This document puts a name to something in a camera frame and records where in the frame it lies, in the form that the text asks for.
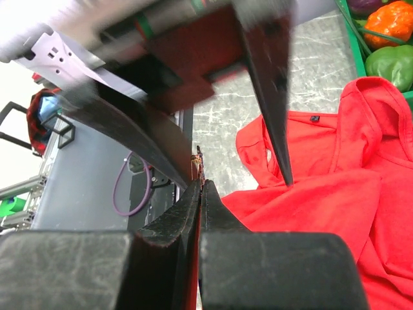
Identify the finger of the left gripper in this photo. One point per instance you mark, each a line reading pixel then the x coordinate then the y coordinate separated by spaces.
pixel 265 28

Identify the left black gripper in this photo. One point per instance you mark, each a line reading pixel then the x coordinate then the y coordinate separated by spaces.
pixel 175 51

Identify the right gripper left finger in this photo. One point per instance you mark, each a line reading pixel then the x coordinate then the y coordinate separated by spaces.
pixel 153 268

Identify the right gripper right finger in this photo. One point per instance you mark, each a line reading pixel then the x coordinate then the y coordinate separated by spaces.
pixel 241 269

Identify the silver blue brooch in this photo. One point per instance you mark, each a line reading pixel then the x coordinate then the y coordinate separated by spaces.
pixel 197 167

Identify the red t-shirt garment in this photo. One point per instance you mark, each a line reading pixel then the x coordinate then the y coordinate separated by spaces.
pixel 352 177

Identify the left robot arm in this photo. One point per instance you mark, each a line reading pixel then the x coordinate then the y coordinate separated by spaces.
pixel 49 38

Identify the green plastic basket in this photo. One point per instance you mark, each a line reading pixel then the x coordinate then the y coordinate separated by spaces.
pixel 364 42

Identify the purple toy onion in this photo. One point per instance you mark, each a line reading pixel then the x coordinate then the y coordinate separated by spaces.
pixel 364 7

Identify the orange toy pumpkin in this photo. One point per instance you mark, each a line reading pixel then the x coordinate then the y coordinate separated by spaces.
pixel 393 20

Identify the green toy vegetable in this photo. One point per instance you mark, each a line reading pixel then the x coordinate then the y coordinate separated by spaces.
pixel 393 64

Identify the aluminium rail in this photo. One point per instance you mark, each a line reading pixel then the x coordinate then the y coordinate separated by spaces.
pixel 29 191

